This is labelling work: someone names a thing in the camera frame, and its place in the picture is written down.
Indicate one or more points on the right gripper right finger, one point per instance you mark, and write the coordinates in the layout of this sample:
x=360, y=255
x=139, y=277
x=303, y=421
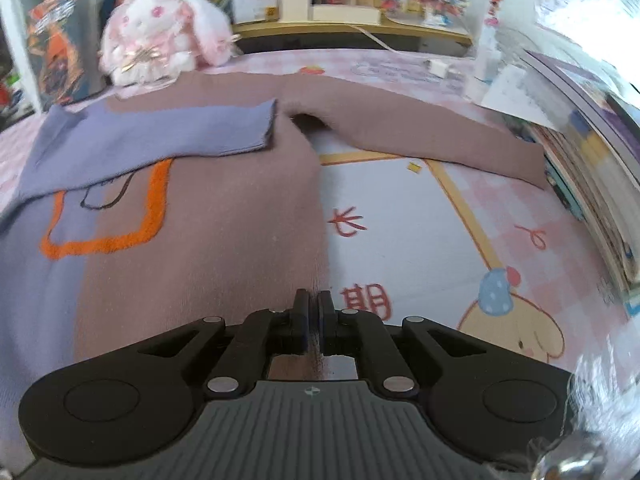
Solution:
x=362, y=336

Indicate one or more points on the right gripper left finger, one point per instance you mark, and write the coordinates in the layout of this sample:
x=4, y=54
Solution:
x=246, y=350

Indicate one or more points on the purple and pink sweater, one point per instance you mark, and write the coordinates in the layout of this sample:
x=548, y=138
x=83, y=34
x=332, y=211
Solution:
x=134, y=216

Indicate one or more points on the pink checkered desk mat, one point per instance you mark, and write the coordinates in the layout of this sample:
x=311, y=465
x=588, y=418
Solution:
x=495, y=257

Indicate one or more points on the white charger plug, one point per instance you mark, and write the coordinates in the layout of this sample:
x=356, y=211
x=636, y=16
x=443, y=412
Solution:
x=438, y=68

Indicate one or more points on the white paper note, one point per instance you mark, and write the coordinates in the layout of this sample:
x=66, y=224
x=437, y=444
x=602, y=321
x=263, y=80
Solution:
x=507, y=95

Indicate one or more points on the stack of books right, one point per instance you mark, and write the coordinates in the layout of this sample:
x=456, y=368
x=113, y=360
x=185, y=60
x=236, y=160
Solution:
x=596, y=156

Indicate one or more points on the flat beige box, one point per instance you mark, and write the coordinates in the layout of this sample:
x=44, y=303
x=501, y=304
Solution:
x=342, y=13

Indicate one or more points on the pink white bunny plush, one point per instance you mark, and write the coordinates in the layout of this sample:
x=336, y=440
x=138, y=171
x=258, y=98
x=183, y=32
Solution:
x=145, y=41

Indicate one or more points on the small white box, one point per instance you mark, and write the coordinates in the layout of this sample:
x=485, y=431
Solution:
x=254, y=11

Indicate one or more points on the beige wooden pen holder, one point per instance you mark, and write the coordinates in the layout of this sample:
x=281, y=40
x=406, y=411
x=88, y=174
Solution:
x=294, y=11

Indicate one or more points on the Harry Potter book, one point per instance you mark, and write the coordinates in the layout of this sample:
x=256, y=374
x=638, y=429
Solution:
x=63, y=40

